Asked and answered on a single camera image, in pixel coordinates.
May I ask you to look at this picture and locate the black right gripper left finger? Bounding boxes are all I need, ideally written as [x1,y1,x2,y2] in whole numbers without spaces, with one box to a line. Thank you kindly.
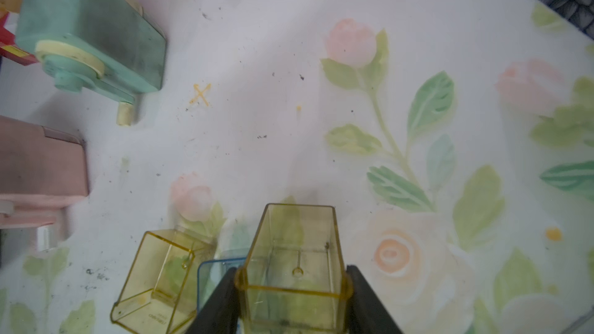
[186,268,239,334]

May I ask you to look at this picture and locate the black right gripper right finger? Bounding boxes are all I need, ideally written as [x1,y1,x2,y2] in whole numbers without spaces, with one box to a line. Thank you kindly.
[346,265,403,334]

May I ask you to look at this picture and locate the blue transparent shavings tray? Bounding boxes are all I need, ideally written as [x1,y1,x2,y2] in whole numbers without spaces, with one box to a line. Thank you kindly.
[196,257,246,312]

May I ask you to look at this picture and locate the yellow transparent shavings tray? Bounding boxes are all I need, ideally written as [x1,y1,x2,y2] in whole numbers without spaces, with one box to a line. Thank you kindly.
[110,228,217,334]

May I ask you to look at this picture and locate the pink pencil sharpener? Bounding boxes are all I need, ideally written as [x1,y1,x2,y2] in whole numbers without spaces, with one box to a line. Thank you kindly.
[1,116,89,251]

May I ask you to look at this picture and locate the mint green pencil sharpener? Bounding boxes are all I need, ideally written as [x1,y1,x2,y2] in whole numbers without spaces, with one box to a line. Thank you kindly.
[15,0,166,126]

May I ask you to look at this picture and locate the floral table mat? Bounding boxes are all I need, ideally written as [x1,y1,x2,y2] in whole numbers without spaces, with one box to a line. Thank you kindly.
[1,0,593,333]

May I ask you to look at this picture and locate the red white cardboard box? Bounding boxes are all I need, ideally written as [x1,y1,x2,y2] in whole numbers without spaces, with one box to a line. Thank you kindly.
[1,0,37,66]

